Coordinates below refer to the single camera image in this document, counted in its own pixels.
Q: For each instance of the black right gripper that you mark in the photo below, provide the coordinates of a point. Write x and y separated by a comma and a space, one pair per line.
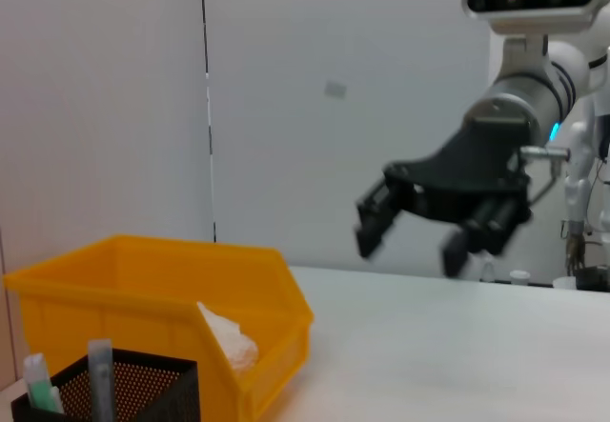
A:
472, 169

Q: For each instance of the white paper ball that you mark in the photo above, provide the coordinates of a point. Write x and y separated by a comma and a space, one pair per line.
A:
236, 346

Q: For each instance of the grey glitter pen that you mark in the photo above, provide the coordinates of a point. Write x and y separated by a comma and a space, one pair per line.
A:
101, 379

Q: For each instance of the small clear bottle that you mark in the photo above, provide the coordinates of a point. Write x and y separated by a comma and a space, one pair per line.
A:
488, 272

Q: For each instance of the black mesh pen holder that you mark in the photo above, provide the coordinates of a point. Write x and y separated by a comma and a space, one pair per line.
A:
143, 393

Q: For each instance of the small white cup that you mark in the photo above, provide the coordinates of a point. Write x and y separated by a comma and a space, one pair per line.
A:
519, 276

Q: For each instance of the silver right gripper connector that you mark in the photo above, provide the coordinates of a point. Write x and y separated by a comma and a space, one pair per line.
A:
545, 153

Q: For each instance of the white background machine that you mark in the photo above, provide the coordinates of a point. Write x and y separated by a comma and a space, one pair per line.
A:
579, 179

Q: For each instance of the yellow plastic bin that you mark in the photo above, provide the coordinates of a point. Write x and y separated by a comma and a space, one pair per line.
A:
143, 288

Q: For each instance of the grey wall sticker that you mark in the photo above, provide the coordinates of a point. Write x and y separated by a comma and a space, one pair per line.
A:
335, 88

